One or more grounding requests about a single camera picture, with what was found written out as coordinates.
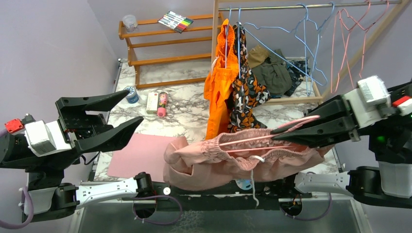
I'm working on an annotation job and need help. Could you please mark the pink wire hanger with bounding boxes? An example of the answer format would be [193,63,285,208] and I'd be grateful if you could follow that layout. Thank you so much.
[328,0,390,94]
[219,115,320,153]

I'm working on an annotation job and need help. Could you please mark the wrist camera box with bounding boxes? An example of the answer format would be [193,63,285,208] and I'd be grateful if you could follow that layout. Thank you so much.
[4,119,72,157]
[343,75,412,129]

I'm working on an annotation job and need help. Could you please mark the tan folded garment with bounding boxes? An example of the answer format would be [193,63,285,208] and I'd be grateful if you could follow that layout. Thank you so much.
[248,45,269,68]

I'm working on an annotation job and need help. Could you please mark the marker pen set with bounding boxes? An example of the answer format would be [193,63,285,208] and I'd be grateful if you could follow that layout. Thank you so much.
[157,11,194,33]

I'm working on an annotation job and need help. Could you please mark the blue hanger holding shorts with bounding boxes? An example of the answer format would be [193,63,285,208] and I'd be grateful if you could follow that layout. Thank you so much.
[225,6,241,79]

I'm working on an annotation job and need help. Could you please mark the pink floral bottle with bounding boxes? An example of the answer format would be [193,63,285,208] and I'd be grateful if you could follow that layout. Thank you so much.
[157,92,168,117]

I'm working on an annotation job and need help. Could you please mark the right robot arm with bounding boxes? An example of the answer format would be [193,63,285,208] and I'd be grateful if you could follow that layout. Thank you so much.
[272,76,412,209]

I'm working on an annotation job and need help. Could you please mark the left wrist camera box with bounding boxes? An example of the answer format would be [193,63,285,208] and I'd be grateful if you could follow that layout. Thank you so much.
[4,119,72,157]

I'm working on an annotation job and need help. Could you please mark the pink shorts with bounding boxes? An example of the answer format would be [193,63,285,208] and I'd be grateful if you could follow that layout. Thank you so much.
[163,129,332,191]

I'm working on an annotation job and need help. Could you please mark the clear plastic cup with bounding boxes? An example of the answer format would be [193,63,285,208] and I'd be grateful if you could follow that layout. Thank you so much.
[122,15,138,32]

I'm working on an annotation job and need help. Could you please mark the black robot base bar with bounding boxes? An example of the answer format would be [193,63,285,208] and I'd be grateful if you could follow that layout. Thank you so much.
[122,178,313,213]

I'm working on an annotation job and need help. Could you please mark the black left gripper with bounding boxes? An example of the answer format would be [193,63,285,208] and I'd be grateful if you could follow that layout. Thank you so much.
[46,90,146,169]

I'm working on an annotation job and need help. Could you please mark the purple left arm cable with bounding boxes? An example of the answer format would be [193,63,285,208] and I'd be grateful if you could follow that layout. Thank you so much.
[0,128,34,230]

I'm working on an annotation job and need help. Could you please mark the wooden clothes rack frame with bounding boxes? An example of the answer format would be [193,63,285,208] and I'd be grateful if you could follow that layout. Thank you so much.
[211,0,412,105]

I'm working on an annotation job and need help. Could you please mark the blue wire hanger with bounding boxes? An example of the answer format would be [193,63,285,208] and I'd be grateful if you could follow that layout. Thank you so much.
[242,8,335,97]

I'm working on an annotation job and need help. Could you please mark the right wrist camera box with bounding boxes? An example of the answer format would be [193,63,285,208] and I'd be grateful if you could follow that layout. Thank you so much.
[343,75,412,129]

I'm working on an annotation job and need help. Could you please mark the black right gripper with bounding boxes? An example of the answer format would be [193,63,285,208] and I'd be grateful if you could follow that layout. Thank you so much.
[268,92,383,148]

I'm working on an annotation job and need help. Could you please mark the clear plastic toy package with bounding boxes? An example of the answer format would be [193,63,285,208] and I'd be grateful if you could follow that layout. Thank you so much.
[235,179,253,190]

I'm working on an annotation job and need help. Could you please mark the white rectangular box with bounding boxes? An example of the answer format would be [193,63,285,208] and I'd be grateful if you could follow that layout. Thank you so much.
[146,92,159,115]

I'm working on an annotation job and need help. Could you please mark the pink clipboard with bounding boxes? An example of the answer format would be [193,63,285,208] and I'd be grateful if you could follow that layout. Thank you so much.
[107,133,185,182]

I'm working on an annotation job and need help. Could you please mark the wooden shelf rack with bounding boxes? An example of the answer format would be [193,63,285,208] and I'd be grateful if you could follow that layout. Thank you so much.
[118,14,213,89]

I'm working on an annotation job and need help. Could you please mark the olive green garment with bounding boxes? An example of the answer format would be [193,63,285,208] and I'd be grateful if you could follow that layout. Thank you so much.
[252,49,292,95]

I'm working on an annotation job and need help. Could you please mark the camouflage orange black shorts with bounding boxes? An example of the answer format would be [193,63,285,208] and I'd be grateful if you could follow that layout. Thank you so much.
[228,22,270,133]

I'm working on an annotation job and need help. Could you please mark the metal hanging rod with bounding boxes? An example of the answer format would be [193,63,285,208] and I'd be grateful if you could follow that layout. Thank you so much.
[218,0,406,12]

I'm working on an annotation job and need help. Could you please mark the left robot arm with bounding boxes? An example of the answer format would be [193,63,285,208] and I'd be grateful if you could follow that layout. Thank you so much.
[0,90,154,229]

